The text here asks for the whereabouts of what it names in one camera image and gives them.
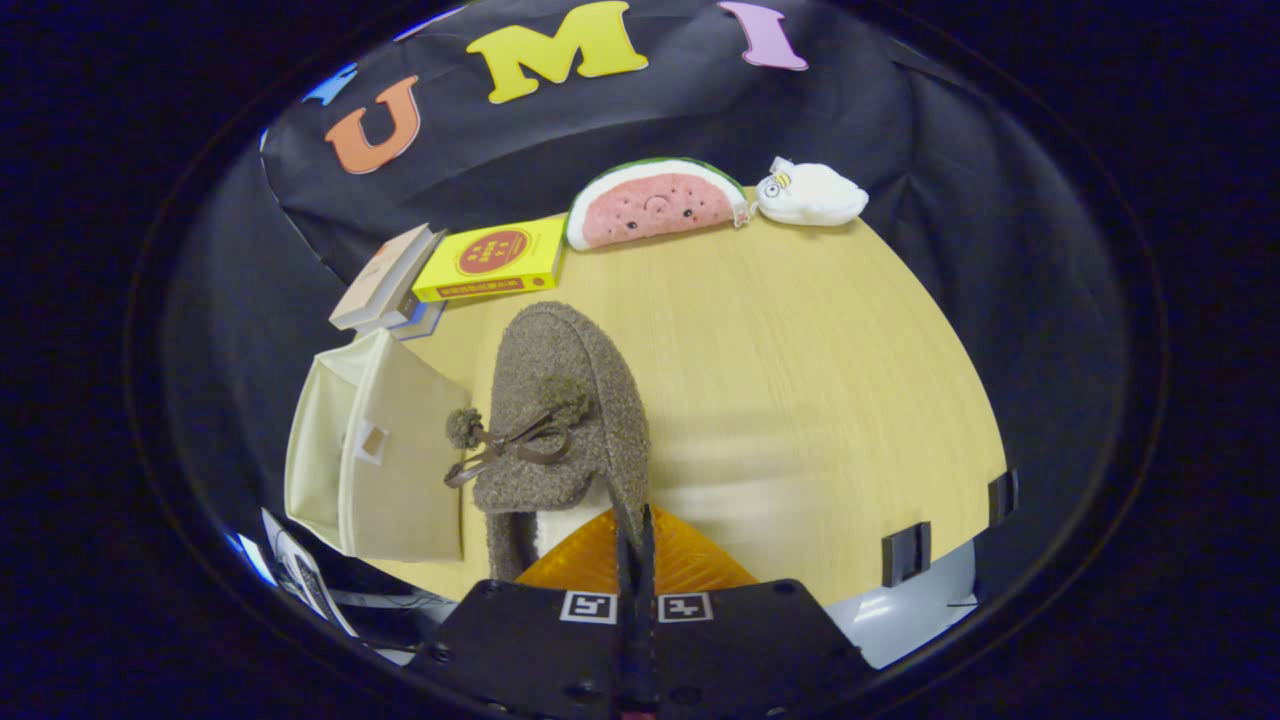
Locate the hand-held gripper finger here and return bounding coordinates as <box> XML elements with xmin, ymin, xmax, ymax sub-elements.
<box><xmin>432</xmin><ymin>500</ymin><xmax>641</xmax><ymax>720</ymax></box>
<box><xmin>640</xmin><ymin>503</ymin><xmax>869</xmax><ymax>720</ymax></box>

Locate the brown fuzzy slipper shoe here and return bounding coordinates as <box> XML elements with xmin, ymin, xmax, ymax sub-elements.
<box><xmin>444</xmin><ymin>302</ymin><xmax>653</xmax><ymax>583</ymax></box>

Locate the cream fabric storage box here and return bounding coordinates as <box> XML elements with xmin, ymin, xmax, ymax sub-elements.
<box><xmin>284</xmin><ymin>328</ymin><xmax>473</xmax><ymax>563</ymax></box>

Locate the white keyboard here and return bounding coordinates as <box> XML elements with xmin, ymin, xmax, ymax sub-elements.
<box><xmin>262</xmin><ymin>508</ymin><xmax>358</xmax><ymax>638</ymax></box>

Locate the blue book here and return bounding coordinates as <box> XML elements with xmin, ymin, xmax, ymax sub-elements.
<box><xmin>395</xmin><ymin>300</ymin><xmax>448</xmax><ymax>343</ymax></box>

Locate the yellow book with red circle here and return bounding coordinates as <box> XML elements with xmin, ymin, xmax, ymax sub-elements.
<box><xmin>411</xmin><ymin>216</ymin><xmax>568</xmax><ymax>303</ymax></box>

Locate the grey book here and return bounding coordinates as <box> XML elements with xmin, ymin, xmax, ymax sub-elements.
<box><xmin>355</xmin><ymin>228</ymin><xmax>448</xmax><ymax>336</ymax></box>

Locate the watermelon slice plush toy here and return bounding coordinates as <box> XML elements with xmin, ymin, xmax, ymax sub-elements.
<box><xmin>564</xmin><ymin>157</ymin><xmax>751</xmax><ymax>251</ymax></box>

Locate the beige paperback book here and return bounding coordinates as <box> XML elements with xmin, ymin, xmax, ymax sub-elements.
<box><xmin>329</xmin><ymin>223</ymin><xmax>441</xmax><ymax>332</ymax></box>

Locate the white plush toy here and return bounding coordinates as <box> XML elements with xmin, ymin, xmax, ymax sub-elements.
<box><xmin>752</xmin><ymin>156</ymin><xmax>870</xmax><ymax>227</ymax></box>

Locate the black backdrop cloth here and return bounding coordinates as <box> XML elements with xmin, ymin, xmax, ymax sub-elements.
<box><xmin>160</xmin><ymin>0</ymin><xmax>1131</xmax><ymax>601</ymax></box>

